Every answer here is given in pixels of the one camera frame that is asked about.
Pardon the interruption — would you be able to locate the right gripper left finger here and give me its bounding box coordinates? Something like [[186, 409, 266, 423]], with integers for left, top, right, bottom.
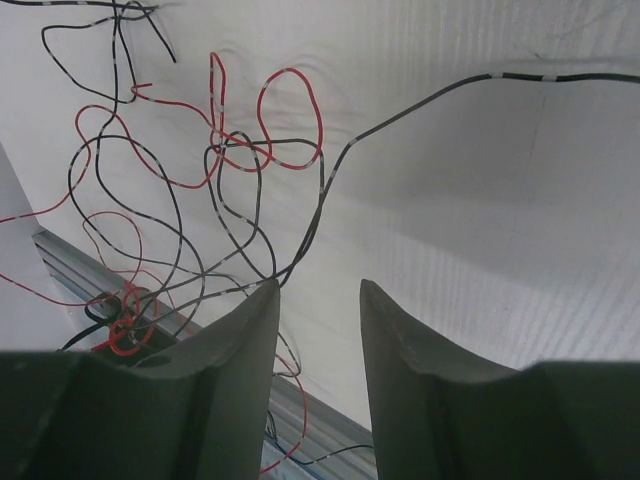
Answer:
[[0, 279, 281, 480]]

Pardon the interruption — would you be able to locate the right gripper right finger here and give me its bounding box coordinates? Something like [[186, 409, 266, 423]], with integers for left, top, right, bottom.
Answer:
[[360, 280, 639, 479]]

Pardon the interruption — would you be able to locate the red orange wire ball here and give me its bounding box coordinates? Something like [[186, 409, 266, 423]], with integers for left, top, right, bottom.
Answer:
[[1, 1, 376, 479]]

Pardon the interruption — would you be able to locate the thin black wire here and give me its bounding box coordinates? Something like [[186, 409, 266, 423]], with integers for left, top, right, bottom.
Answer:
[[274, 72, 640, 291]]

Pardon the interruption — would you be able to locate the aluminium mounting rail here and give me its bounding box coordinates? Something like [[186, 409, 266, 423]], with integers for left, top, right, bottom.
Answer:
[[30, 229, 376, 480]]

